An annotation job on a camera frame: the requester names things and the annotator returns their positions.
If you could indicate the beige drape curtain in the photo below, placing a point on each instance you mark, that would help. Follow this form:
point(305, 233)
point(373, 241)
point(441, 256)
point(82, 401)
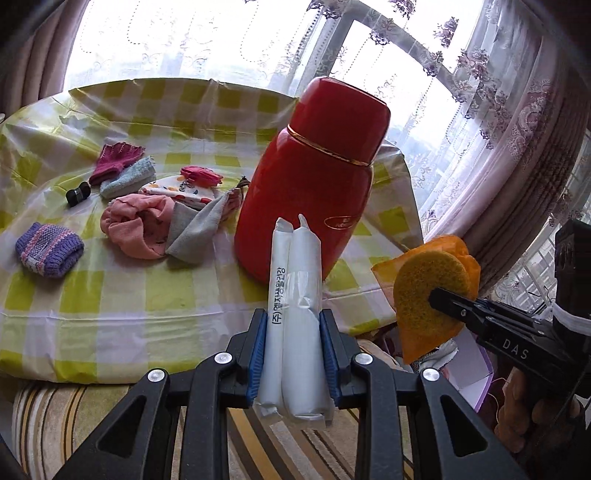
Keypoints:
point(37, 55)

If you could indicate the black hair clip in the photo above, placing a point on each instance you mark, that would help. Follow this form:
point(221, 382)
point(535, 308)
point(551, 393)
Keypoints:
point(77, 194)

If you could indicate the white plastic roll pack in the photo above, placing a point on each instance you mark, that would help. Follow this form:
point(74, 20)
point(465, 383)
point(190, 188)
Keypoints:
point(295, 295)

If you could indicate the white cloth with orange dots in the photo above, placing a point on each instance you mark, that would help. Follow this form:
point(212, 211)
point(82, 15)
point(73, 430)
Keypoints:
point(171, 191)

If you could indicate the purple cardboard box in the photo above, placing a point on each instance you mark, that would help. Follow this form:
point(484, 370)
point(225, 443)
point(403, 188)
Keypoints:
point(466, 369)

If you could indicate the magenta knit glove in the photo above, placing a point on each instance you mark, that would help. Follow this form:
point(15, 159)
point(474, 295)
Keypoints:
point(113, 161)

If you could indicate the red thermos flask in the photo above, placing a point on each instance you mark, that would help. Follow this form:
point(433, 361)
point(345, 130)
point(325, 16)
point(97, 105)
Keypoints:
point(304, 184)

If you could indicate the pink baby garment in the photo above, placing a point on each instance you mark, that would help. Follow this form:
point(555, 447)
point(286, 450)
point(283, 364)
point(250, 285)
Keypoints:
point(134, 230)

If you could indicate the orange sponge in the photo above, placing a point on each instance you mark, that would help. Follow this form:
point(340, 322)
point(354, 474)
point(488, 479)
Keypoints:
point(425, 286)

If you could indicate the light blue terry cloth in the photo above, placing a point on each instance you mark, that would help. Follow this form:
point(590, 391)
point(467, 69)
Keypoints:
point(131, 177)

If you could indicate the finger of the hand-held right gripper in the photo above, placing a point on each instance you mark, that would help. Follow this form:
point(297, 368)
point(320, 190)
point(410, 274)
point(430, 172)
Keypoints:
point(480, 311)

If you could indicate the person's right hand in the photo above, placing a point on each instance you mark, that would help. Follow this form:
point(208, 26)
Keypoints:
point(515, 410)

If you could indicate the grey cloth with houndstooth trim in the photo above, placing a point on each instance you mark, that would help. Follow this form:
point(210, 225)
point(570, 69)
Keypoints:
point(191, 230)

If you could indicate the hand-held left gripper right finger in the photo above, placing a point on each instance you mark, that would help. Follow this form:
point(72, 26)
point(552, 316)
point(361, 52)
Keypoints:
point(331, 360)

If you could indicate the yellow checked plastic tablecloth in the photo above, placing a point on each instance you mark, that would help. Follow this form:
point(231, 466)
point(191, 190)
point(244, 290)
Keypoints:
point(138, 314)

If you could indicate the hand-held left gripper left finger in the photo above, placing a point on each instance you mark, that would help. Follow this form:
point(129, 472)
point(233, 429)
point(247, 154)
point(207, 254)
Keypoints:
point(257, 360)

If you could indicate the purple striped knit mitten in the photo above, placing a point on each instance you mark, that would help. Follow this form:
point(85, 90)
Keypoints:
point(48, 251)

